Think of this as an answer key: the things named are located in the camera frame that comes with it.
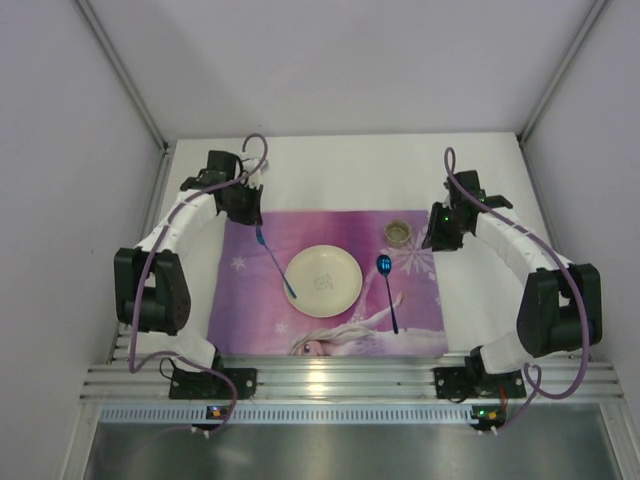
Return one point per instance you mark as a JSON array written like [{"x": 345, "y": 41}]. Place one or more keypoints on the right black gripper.
[{"x": 445, "y": 228}]

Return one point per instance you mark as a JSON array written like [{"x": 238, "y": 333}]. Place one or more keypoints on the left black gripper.
[{"x": 245, "y": 205}]

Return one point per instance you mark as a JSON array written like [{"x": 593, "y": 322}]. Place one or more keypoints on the blue plastic fork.
[{"x": 261, "y": 240}]

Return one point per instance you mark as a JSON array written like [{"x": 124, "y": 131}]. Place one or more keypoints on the small beige cup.
[{"x": 398, "y": 233}]

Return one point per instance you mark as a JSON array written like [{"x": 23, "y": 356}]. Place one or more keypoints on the blue plastic spoon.
[{"x": 384, "y": 267}]

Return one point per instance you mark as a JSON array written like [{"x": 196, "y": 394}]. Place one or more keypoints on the purple pink printed cloth mat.
[{"x": 251, "y": 314}]

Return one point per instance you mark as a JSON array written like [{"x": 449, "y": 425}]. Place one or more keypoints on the cream round plate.
[{"x": 323, "y": 281}]

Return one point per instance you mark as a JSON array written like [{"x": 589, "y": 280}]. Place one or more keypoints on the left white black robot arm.
[{"x": 155, "y": 281}]

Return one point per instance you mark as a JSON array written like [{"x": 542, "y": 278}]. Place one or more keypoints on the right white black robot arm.
[{"x": 561, "y": 306}]

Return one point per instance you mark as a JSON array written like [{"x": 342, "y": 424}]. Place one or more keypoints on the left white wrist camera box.
[{"x": 253, "y": 169}]

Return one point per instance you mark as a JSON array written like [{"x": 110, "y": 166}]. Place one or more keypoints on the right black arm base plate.
[{"x": 457, "y": 385}]

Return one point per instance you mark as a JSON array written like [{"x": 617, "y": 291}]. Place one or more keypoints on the aluminium rail frame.
[{"x": 288, "y": 379}]

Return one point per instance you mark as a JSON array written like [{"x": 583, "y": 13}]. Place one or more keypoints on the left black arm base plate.
[{"x": 187, "y": 385}]

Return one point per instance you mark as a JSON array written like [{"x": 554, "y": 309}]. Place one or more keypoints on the grey slotted cable duct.
[{"x": 290, "y": 414}]

